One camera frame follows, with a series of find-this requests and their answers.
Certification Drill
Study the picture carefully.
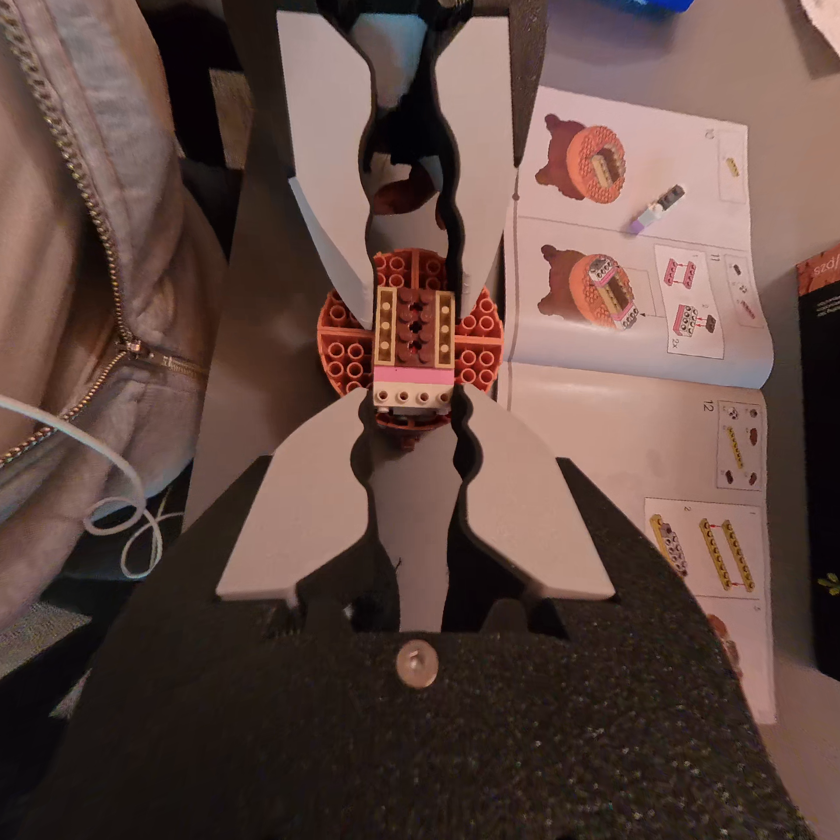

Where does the dark building set box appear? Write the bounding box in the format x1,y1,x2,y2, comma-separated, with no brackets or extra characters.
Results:
794,243,840,683

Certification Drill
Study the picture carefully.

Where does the white cord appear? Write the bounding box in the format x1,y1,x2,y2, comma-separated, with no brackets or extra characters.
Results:
0,392,185,581

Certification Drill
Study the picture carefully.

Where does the white paper bag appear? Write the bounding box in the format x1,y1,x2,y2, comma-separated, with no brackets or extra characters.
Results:
788,0,840,56

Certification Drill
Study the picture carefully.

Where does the tan brick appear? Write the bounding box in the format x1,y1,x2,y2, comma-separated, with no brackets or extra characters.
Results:
373,289,400,367
432,292,459,370

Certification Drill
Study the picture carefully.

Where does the open building instruction booklet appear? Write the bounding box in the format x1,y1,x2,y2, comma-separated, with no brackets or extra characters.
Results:
499,86,778,725

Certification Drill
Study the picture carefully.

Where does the round orange lego pot build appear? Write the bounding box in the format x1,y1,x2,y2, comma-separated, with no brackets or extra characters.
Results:
319,247,506,454

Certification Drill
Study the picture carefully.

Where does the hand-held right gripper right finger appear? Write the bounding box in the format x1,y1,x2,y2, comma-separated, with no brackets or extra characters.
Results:
451,390,615,605

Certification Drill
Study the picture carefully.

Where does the person's left hand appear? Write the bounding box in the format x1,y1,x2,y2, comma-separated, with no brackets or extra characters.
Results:
372,168,437,219

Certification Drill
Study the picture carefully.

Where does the grey desk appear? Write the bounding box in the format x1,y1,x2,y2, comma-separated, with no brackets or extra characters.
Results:
184,0,840,840

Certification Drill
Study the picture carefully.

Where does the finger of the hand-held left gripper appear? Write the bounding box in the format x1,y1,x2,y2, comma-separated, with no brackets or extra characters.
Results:
420,7,517,332
276,11,384,324

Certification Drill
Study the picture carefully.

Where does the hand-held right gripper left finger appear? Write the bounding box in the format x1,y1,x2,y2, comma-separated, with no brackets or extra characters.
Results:
217,390,378,606

